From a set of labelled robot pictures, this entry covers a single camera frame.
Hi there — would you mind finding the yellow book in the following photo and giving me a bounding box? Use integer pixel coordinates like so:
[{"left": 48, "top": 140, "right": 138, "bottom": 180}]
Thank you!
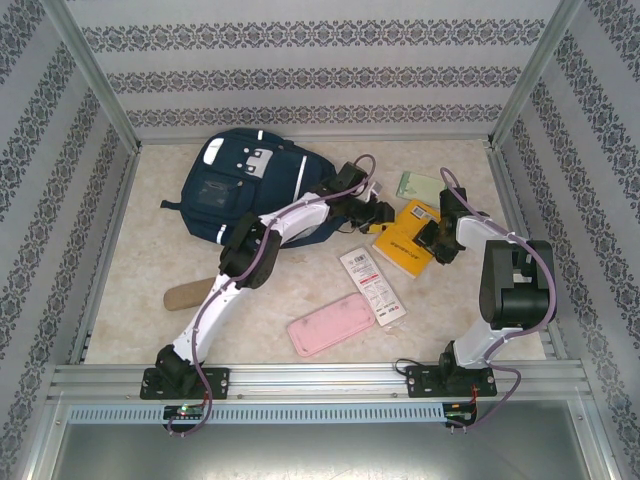
[{"left": 372, "top": 198, "right": 444, "bottom": 281}]

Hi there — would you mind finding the pale green notepad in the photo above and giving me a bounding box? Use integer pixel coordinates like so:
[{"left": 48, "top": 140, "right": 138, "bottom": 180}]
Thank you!
[{"left": 397, "top": 170, "right": 446, "bottom": 204}]

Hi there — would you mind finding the white packaged ruler set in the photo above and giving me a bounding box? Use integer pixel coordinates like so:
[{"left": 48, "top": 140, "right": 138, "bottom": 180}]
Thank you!
[{"left": 339, "top": 247, "right": 407, "bottom": 327}]

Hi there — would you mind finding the pink pencil case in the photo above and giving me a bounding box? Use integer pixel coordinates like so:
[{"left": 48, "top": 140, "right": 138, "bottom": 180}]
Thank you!
[{"left": 287, "top": 292, "right": 376, "bottom": 357}]

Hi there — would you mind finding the navy blue backpack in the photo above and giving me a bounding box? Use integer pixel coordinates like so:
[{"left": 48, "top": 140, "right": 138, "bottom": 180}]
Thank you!
[{"left": 159, "top": 128, "right": 346, "bottom": 250}]

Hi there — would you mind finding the brown fabric glasses case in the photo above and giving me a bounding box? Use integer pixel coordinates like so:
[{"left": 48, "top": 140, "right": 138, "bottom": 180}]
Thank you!
[{"left": 163, "top": 278, "right": 214, "bottom": 312}]

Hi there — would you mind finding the steel shelf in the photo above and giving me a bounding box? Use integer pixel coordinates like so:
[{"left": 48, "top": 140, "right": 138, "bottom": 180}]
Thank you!
[{"left": 29, "top": 422, "right": 616, "bottom": 480}]

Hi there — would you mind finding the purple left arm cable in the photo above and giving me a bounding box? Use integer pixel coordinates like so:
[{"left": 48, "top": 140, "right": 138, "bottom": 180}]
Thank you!
[{"left": 167, "top": 153, "right": 377, "bottom": 439}]

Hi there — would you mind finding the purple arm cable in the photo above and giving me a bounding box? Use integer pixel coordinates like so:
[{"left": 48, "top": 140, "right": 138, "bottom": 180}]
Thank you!
[
  {"left": 439, "top": 167, "right": 559, "bottom": 432},
  {"left": 167, "top": 153, "right": 377, "bottom": 439}
]

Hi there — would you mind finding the aluminium side rail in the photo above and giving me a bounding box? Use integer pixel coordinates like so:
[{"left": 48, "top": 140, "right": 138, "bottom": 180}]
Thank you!
[
  {"left": 68, "top": 147, "right": 144, "bottom": 365},
  {"left": 487, "top": 147, "right": 570, "bottom": 360}
]

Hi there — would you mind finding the thin aluminium wall rail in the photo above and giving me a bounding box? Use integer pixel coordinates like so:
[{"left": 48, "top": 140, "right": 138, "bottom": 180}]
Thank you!
[{"left": 137, "top": 139, "right": 496, "bottom": 150}]

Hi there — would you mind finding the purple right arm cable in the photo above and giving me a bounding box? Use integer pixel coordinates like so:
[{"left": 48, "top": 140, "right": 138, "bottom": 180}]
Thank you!
[{"left": 439, "top": 167, "right": 559, "bottom": 432}]

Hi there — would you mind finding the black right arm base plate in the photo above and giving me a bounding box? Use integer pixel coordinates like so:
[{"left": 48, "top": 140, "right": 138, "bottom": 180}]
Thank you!
[{"left": 405, "top": 364, "right": 499, "bottom": 400}]

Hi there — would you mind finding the aluminium mounting rail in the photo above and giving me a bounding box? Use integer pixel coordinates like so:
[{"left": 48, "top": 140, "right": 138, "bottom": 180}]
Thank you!
[{"left": 47, "top": 363, "right": 587, "bottom": 401}]

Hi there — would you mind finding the aluminium frame post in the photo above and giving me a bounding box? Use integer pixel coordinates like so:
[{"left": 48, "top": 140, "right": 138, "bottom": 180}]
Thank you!
[
  {"left": 42, "top": 0, "right": 144, "bottom": 154},
  {"left": 487, "top": 0, "right": 586, "bottom": 151}
]

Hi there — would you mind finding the grey slotted cable duct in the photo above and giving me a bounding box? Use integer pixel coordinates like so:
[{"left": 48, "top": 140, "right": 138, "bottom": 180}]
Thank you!
[{"left": 67, "top": 402, "right": 447, "bottom": 425}]

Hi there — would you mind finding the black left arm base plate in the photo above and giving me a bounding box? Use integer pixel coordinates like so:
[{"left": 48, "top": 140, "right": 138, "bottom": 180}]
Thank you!
[{"left": 141, "top": 367, "right": 231, "bottom": 401}]

